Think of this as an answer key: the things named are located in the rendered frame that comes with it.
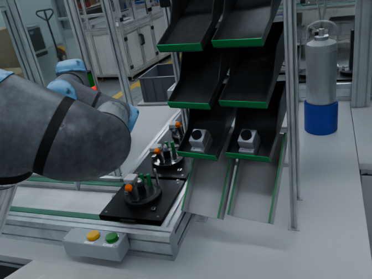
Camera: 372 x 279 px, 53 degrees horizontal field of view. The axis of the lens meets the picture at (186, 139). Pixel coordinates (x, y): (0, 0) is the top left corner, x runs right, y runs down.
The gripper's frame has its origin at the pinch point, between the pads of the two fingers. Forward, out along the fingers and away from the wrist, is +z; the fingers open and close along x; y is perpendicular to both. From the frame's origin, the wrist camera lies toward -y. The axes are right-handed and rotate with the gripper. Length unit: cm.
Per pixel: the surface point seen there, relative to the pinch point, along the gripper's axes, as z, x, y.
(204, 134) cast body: -9.3, 18.4, 29.0
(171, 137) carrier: 18, 65, -18
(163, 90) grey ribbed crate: 38, 187, -108
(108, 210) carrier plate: 20.3, 9.1, -8.7
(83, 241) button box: 21.9, -5.4, -6.9
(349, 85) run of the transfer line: 17, 150, 47
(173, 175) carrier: 19.3, 36.4, 1.7
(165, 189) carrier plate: 19.7, 26.9, 4.3
